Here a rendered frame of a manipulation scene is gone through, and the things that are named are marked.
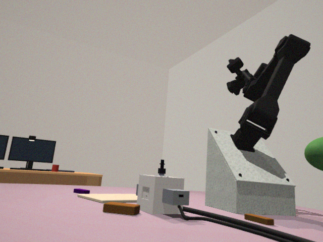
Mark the cream flat rectangular sheet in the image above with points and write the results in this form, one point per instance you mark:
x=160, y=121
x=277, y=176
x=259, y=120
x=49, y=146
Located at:
x=106, y=198

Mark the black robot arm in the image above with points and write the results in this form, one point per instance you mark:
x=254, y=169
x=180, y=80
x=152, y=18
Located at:
x=264, y=89

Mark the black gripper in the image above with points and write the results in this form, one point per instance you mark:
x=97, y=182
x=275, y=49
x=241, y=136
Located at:
x=234, y=66

